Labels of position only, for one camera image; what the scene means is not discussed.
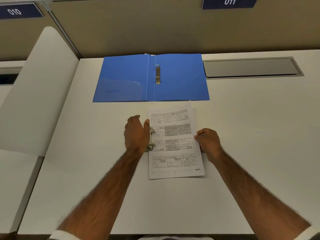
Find metal hole punch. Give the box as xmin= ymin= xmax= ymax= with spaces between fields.
xmin=147 ymin=126 xmax=156 ymax=151

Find beige partition panel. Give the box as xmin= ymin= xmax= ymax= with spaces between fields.
xmin=0 ymin=2 xmax=75 ymax=62
xmin=47 ymin=0 xmax=320 ymax=59

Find blue number sign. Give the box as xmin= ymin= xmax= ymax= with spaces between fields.
xmin=201 ymin=0 xmax=259 ymax=10
xmin=0 ymin=3 xmax=45 ymax=20

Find printed paper sheets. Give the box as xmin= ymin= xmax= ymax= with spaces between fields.
xmin=147 ymin=101 xmax=206 ymax=180

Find grey cable tray lid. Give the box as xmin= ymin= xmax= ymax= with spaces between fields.
xmin=203 ymin=56 xmax=305 ymax=80

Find blue ring binder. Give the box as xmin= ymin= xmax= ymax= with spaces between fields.
xmin=92 ymin=53 xmax=210 ymax=103

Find person's left hand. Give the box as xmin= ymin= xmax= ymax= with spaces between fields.
xmin=124 ymin=115 xmax=151 ymax=154

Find white left shirt sleeve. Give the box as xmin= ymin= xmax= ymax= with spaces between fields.
xmin=48 ymin=230 xmax=82 ymax=240

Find person's right hand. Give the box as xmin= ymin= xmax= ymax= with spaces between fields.
xmin=194 ymin=128 xmax=225 ymax=163

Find person's right forearm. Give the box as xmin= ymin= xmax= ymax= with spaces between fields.
xmin=211 ymin=150 xmax=312 ymax=240

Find person's left forearm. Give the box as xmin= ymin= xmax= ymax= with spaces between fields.
xmin=57 ymin=148 xmax=143 ymax=240

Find white desk divider panel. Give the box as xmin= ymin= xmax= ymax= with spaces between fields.
xmin=0 ymin=26 xmax=80 ymax=157

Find grey partition post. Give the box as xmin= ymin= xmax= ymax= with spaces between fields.
xmin=41 ymin=0 xmax=82 ymax=60

